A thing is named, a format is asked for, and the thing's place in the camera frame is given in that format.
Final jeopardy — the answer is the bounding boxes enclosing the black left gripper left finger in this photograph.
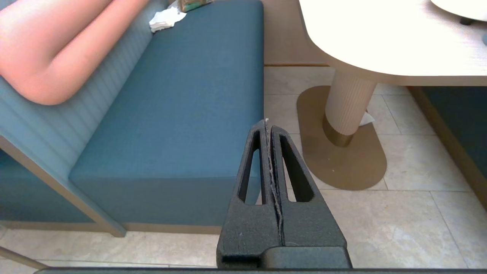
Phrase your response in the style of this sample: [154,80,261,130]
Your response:
[216,119,284,268]

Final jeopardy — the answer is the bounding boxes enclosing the blue upholstered booth sofa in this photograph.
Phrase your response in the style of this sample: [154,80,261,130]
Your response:
[0,0,265,237]
[409,86,487,212]

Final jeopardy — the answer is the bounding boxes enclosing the crumpled white tissue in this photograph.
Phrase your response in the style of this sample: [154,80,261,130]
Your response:
[148,7,187,33]

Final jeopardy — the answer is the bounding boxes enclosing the clear water dispenser white base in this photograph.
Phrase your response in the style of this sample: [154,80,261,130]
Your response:
[431,0,487,25]

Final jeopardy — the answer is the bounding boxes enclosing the pink bolster cushion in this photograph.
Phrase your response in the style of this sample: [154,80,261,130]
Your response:
[0,0,151,106]

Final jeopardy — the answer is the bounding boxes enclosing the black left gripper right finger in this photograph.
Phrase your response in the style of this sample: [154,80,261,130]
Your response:
[269,124,352,269]

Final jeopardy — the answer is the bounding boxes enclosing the thin brown metal rod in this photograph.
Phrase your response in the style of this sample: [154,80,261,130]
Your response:
[0,245,50,269]

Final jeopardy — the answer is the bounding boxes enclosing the printed snack bag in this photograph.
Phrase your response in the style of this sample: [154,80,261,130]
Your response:
[179,0,213,13]

